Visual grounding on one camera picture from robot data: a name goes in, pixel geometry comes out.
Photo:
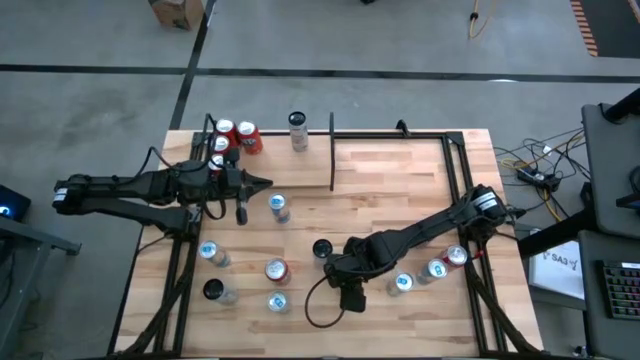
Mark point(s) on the black desk leg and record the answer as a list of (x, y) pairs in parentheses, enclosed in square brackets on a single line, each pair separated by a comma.
[(555, 235)]

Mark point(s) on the black device blue light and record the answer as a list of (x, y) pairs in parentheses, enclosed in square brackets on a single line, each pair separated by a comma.
[(12, 202)]

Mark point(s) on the black power strip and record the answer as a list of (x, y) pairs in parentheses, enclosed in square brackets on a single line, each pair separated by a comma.
[(537, 178)]

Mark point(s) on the white Celsius can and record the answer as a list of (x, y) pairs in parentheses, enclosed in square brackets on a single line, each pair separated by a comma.
[(298, 135)]

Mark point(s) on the black-topped slim can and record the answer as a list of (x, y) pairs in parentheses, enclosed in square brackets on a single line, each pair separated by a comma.
[(220, 292)]

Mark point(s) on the black keyboard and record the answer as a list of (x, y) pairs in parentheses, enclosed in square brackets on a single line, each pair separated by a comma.
[(622, 292)]

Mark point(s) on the grey side table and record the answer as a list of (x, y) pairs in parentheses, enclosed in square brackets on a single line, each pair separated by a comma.
[(40, 239)]

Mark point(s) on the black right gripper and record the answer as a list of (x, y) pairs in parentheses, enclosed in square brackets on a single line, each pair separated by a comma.
[(355, 267)]

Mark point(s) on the red Fanta strawberry can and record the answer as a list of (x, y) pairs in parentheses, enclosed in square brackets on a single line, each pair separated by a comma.
[(277, 271)]

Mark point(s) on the Celsius Peach Vibe can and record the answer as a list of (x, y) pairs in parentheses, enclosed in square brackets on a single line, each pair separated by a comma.
[(322, 247)]

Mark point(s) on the grey desk panel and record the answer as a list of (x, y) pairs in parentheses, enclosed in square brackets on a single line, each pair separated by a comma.
[(592, 300), (610, 165)]

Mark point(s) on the white SA3 sign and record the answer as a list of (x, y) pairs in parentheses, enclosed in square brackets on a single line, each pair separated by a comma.
[(557, 272)]

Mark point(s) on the black floor mat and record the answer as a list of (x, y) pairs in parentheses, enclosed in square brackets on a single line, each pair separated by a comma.
[(615, 30)]

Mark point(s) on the black frame clamp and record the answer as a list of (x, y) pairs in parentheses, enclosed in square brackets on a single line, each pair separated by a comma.
[(401, 127)]

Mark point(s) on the brown cardboard box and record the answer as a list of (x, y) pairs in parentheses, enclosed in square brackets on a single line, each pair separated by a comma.
[(177, 12)]

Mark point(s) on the blue silver Red Bull can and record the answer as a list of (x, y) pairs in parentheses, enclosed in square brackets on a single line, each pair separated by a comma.
[(280, 210), (432, 271), (277, 301), (400, 284), (214, 253)]

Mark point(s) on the red soda can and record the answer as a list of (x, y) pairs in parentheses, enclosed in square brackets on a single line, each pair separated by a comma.
[(226, 129), (452, 257)]

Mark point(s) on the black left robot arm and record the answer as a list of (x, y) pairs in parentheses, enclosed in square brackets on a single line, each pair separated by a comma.
[(125, 185)]

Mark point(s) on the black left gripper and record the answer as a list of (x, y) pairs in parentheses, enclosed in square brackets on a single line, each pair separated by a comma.
[(210, 182)]

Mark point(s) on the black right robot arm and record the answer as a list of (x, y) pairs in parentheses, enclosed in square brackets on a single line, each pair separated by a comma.
[(425, 231)]

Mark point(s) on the red Coca-Cola Zero can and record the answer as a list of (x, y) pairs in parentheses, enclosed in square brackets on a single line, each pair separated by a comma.
[(216, 161)]

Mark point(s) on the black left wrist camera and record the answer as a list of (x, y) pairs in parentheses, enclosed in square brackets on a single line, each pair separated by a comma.
[(232, 157)]

